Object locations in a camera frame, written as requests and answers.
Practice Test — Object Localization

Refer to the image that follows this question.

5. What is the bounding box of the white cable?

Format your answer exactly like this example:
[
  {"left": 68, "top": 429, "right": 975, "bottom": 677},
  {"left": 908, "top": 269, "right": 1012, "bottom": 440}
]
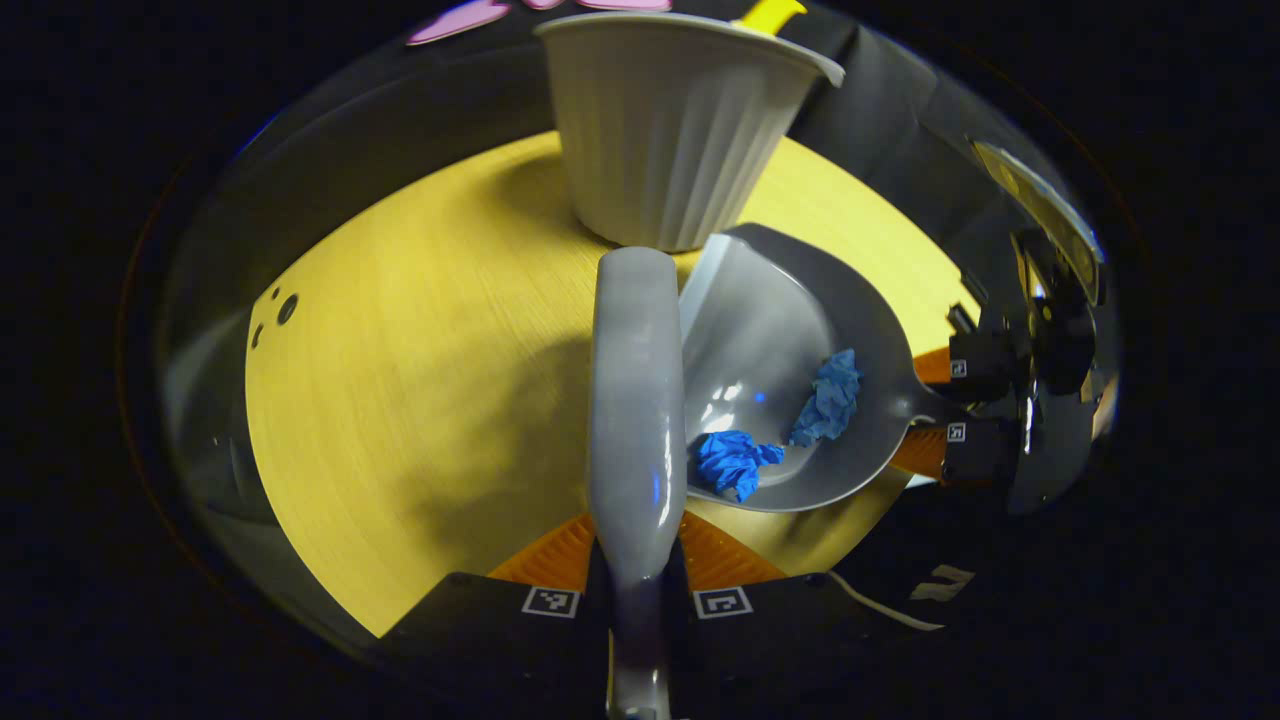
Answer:
[{"left": 828, "top": 570, "right": 947, "bottom": 633}]

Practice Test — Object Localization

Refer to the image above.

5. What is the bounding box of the grey ribbed garbage bin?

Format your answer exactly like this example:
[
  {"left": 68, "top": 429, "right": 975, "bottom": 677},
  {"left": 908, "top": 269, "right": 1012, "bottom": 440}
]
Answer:
[{"left": 533, "top": 10, "right": 846, "bottom": 253}]

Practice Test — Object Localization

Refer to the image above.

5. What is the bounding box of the wooden desktop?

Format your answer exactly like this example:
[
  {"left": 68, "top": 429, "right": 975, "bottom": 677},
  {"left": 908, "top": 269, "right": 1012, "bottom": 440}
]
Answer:
[{"left": 245, "top": 130, "right": 983, "bottom": 639}]

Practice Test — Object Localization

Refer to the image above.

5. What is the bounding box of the white tape piece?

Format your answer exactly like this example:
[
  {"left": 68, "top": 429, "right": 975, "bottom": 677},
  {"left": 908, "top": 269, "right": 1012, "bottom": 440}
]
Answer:
[{"left": 908, "top": 564, "right": 977, "bottom": 604}]

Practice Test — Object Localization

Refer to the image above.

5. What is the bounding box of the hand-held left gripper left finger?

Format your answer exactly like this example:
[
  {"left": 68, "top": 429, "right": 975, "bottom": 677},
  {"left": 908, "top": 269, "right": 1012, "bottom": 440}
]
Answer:
[{"left": 375, "top": 512, "right": 613, "bottom": 706}]

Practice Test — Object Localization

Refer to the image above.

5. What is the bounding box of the dark blue paper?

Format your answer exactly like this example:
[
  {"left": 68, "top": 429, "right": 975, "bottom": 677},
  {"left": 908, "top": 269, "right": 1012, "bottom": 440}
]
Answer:
[{"left": 693, "top": 430, "right": 787, "bottom": 504}]

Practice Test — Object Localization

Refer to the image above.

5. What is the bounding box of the light blue paper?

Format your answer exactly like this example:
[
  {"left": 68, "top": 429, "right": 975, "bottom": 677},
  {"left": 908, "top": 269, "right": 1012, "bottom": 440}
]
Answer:
[{"left": 788, "top": 348, "right": 864, "bottom": 448}]

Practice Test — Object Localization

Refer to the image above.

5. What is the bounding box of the grey plastic dustpan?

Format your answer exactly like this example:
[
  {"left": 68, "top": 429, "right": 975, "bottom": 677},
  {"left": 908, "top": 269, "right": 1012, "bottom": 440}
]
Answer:
[{"left": 678, "top": 222, "right": 963, "bottom": 514}]

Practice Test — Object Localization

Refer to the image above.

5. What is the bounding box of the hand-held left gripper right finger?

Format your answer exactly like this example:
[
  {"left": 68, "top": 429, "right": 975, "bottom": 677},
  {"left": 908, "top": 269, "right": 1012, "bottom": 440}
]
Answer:
[{"left": 678, "top": 510, "right": 906, "bottom": 706}]

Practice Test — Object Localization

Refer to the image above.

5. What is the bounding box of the small grey broom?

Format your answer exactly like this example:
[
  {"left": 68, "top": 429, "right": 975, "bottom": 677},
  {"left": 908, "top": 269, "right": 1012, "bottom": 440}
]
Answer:
[{"left": 588, "top": 246, "right": 689, "bottom": 720}]

